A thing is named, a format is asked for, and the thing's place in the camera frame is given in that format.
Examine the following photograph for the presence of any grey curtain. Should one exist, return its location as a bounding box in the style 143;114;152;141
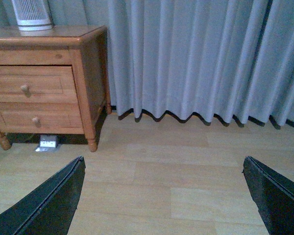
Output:
0;0;294;128

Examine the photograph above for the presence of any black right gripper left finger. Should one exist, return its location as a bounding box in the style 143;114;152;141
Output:
0;156;86;235

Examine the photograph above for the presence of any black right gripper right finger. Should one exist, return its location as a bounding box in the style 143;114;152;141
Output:
243;156;294;235

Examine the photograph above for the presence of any silver floor power socket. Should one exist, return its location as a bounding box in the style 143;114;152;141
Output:
35;135;61;152

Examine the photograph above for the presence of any white cylindrical air purifier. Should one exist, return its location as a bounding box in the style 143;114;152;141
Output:
12;0;53;31

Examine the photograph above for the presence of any wooden drawer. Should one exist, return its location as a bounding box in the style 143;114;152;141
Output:
0;103;84;134
0;66;77;103

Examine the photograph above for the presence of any wooden nightstand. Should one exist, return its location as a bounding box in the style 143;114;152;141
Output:
0;25;111;152

